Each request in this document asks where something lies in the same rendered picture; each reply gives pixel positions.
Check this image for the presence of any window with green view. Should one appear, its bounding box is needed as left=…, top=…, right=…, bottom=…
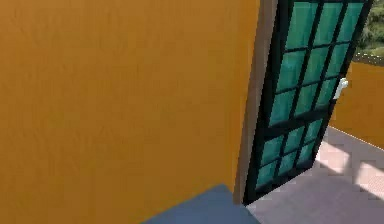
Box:
left=352, top=0, right=384, bottom=66

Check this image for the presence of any white door handle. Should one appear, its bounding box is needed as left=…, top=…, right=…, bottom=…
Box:
left=333, top=77, right=349, bottom=100

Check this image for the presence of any black glass-paned room door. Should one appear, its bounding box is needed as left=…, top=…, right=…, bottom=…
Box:
left=242, top=0, right=375, bottom=206

